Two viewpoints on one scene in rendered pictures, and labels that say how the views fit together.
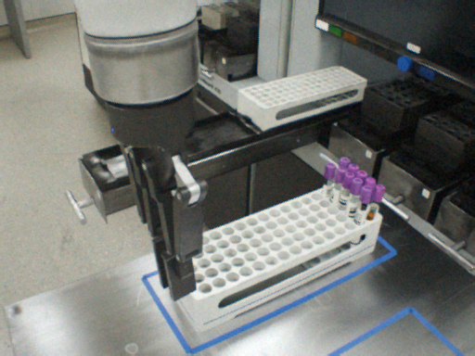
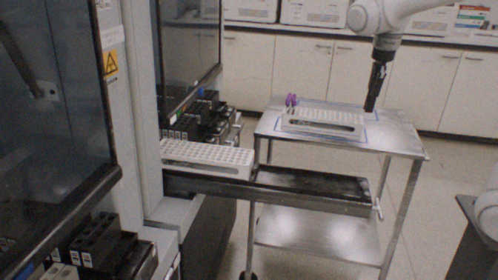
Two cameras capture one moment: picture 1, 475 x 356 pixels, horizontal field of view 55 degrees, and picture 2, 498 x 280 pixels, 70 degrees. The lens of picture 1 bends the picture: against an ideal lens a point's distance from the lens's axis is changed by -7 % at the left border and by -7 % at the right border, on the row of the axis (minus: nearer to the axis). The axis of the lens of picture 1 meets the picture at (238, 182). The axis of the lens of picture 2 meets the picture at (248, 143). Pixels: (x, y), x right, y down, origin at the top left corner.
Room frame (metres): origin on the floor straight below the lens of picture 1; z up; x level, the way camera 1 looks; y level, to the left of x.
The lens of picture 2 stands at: (1.58, 0.59, 1.38)
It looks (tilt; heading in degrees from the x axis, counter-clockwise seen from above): 27 degrees down; 223
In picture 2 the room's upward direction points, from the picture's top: 3 degrees clockwise
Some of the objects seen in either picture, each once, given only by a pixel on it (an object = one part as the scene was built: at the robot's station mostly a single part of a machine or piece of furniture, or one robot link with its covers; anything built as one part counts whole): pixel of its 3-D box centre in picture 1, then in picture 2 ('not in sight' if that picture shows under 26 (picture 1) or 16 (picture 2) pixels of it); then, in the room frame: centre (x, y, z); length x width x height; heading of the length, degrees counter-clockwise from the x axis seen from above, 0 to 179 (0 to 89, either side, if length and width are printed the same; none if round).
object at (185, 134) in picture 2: (383, 109); (190, 131); (0.91, -0.30, 0.85); 0.12 x 0.02 x 0.06; 35
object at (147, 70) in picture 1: (144, 57); (387, 40); (0.37, 0.08, 1.17); 0.09 x 0.09 x 0.06
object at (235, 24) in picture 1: (240, 31); (103, 241); (1.37, 0.01, 0.85); 0.12 x 0.02 x 0.06; 34
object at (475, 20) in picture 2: not in sight; (467, 18); (-2.21, -0.34, 1.01); 0.23 x 0.12 x 0.08; 123
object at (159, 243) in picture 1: (169, 260); (370, 104); (0.37, 0.07, 0.94); 0.03 x 0.01 x 0.07; 127
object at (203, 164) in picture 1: (236, 138); (260, 183); (0.88, 0.01, 0.78); 0.73 x 0.14 x 0.09; 124
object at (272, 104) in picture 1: (304, 96); (203, 160); (0.98, -0.14, 0.83); 0.30 x 0.10 x 0.06; 124
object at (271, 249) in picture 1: (276, 249); (321, 121); (0.48, -0.06, 0.85); 0.30 x 0.10 x 0.06; 122
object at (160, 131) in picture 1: (154, 135); (381, 61); (0.37, 0.07, 1.09); 0.08 x 0.07 x 0.09; 37
